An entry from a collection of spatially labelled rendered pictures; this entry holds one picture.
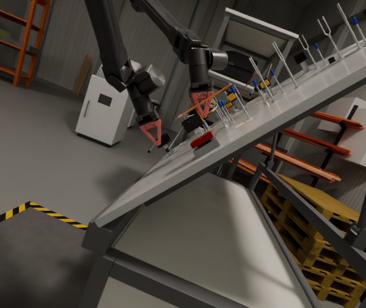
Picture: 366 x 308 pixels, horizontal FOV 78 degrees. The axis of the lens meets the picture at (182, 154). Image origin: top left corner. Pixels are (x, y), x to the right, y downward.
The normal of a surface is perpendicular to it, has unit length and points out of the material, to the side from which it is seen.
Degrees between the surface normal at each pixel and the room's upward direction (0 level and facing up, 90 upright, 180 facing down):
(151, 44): 90
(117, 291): 90
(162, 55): 90
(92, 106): 90
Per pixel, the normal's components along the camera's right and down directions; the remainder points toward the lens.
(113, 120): -0.02, 0.21
